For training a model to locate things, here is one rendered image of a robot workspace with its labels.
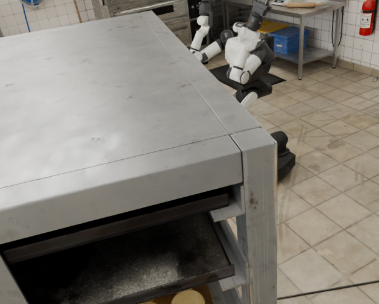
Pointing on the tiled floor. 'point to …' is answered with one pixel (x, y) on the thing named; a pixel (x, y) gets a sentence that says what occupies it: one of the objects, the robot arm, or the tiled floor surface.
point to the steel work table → (299, 57)
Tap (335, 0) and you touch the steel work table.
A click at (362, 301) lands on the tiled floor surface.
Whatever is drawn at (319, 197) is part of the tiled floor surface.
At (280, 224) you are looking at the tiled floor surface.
